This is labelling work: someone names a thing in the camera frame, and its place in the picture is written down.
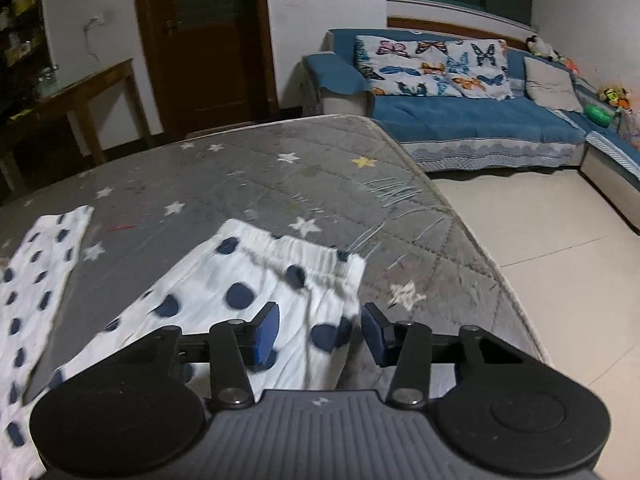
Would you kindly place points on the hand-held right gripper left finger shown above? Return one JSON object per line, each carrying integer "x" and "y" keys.
{"x": 265, "y": 335}

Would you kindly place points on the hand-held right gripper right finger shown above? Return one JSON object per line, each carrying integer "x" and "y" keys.
{"x": 375, "y": 335}

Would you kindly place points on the white polka dot pants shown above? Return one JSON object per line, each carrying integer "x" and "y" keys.
{"x": 210, "y": 280}

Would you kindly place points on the grey star table cover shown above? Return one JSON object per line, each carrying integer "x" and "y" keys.
{"x": 280, "y": 190}

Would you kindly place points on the blue sofa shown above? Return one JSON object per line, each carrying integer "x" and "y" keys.
{"x": 450, "y": 125}

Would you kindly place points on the butterfly print pillow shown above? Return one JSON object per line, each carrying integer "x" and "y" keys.
{"x": 430, "y": 67}

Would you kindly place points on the brown wooden door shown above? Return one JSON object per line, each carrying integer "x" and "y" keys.
{"x": 210, "y": 60}

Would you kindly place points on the grey cushion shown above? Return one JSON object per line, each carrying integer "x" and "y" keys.
{"x": 550, "y": 82}

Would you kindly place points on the wooden side table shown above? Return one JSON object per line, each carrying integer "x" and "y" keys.
{"x": 90, "y": 82}

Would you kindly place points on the green toy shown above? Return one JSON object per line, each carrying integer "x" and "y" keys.
{"x": 599, "y": 116}

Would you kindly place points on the black and white plush toy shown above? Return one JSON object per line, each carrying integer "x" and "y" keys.
{"x": 541, "y": 47}

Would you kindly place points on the colourful toy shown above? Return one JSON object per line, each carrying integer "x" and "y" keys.
{"x": 615, "y": 97}

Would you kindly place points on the dark wooden shelf cabinet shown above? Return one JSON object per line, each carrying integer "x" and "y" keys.
{"x": 20, "y": 35}

